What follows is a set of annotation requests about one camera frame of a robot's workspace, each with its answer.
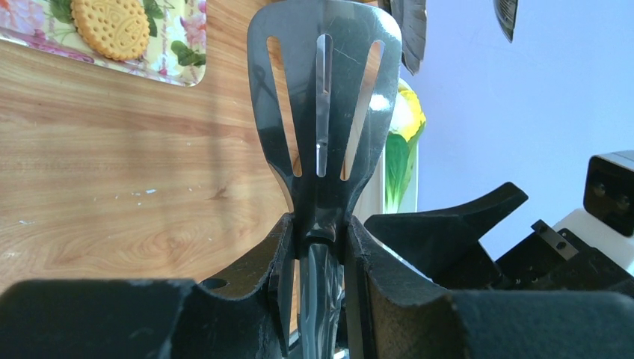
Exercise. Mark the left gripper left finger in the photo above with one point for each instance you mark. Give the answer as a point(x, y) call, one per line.
point(242, 311)

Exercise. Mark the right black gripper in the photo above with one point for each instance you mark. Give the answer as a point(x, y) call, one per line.
point(443, 243)

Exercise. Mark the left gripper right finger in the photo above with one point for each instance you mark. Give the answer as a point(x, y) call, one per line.
point(394, 312)

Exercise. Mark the metal serving tongs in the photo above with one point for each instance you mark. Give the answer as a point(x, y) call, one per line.
point(323, 83)

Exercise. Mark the three-tier dark cake stand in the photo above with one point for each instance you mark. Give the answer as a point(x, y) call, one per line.
point(411, 16)

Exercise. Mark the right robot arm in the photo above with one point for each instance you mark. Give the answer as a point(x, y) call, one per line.
point(605, 220)

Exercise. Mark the green bok choy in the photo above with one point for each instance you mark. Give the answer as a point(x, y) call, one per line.
point(399, 163)

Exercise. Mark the napa cabbage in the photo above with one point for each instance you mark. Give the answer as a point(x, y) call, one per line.
point(408, 119)

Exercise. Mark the floral rectangular tray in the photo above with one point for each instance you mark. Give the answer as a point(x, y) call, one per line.
point(160, 40)

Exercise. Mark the round biscuit front right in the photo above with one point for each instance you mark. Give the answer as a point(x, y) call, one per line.
point(116, 29)

